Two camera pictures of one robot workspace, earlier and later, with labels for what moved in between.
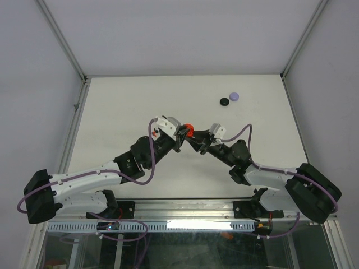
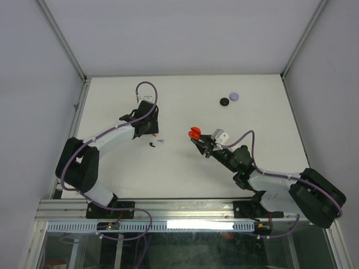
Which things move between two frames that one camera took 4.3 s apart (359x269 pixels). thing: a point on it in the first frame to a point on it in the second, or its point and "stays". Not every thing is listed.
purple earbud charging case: (234, 96) stays
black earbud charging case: (224, 101) stays
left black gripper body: (164, 146) to (152, 125)
